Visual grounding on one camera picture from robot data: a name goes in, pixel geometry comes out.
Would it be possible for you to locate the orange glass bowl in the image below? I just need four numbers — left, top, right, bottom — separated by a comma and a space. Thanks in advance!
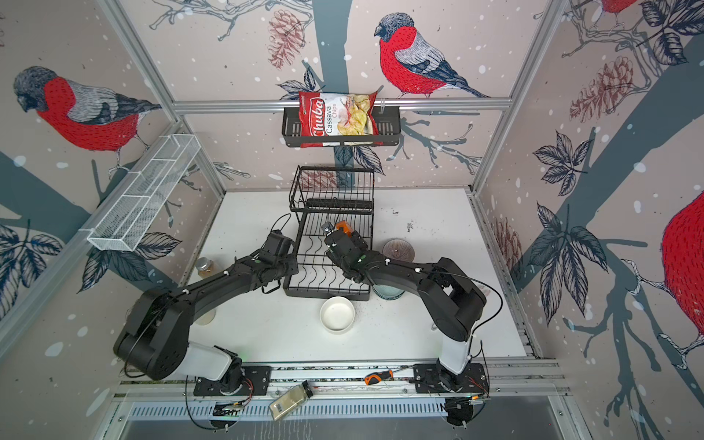
335, 221, 355, 237

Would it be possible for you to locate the white ceramic bowl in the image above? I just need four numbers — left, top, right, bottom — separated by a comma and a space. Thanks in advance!
319, 296, 356, 335

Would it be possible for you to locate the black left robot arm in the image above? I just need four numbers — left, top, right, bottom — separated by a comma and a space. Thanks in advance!
113, 230, 298, 381

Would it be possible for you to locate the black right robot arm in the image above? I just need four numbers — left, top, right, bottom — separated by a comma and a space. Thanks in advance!
324, 228, 487, 375

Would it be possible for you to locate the striped patterned bowl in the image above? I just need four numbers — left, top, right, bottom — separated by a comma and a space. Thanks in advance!
381, 238, 415, 262

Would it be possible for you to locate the light green glazed bowl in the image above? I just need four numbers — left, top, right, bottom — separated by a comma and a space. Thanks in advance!
371, 285, 405, 301

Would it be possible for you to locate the small jar with brown contents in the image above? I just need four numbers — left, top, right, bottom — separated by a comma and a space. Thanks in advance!
195, 257, 218, 279

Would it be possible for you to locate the beige electronic box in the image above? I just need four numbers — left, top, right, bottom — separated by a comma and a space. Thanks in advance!
269, 381, 314, 421

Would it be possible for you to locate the red cassava chips bag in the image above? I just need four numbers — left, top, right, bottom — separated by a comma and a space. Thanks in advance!
298, 92, 379, 138

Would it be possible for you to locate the black wire dish rack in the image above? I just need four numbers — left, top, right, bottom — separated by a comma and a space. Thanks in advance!
283, 165, 375, 302

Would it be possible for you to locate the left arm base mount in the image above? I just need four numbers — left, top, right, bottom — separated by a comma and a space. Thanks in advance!
194, 346, 272, 397

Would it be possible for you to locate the black wall basket shelf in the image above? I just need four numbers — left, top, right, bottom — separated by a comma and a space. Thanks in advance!
282, 107, 402, 148

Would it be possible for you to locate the orange handled screwdriver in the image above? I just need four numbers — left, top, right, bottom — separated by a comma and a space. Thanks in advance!
364, 370, 394, 386

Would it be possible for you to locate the white wire wall shelf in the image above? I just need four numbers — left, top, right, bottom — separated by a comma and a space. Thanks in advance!
87, 134, 201, 251

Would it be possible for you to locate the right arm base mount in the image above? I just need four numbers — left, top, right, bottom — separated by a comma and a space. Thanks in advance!
409, 362, 491, 427

